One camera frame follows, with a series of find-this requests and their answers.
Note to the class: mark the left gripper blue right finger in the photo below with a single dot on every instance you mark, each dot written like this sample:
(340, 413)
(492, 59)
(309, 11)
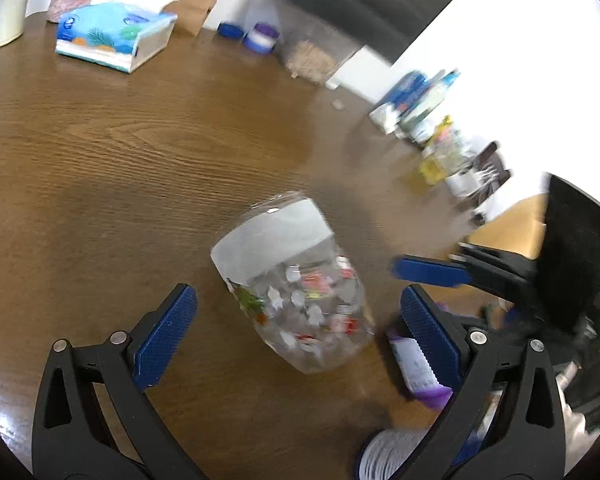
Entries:
(526, 439)

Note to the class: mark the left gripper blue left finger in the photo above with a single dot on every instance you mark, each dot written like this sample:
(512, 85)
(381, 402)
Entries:
(93, 418)

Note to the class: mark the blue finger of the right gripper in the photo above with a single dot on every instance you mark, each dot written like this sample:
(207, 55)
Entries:
(504, 274)

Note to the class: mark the blue pill bottle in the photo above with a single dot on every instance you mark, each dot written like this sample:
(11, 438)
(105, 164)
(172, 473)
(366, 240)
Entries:
(385, 451)

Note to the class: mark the yellow thermos jug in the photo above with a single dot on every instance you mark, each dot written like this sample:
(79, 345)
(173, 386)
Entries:
(519, 229)

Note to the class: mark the purple pill bottle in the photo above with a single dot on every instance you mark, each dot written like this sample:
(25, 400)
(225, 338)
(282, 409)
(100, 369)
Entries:
(420, 364)

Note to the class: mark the glass of yellow liquid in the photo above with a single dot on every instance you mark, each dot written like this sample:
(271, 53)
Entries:
(430, 168)

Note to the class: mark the clear glass bottle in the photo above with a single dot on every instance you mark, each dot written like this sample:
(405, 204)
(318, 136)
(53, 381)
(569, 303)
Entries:
(429, 100)

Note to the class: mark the crumpled white tissue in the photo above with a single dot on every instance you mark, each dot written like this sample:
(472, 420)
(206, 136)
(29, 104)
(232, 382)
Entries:
(386, 117)

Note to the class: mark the blue drink can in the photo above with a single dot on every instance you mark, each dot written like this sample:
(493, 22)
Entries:
(405, 92)

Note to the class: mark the clear jar with oats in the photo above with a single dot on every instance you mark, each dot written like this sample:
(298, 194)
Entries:
(309, 47)

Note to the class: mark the blue bottle cap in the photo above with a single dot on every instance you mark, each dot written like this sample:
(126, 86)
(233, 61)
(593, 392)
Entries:
(230, 30)

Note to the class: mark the blue tissue box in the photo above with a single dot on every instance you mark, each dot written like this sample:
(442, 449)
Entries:
(120, 34)

